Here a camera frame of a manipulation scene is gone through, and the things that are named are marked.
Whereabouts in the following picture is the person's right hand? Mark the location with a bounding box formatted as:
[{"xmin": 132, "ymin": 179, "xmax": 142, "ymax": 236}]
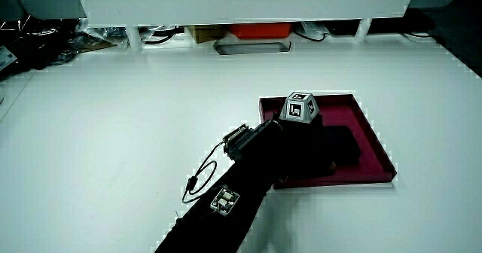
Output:
[{"xmin": 263, "ymin": 91, "xmax": 362, "ymax": 181}]

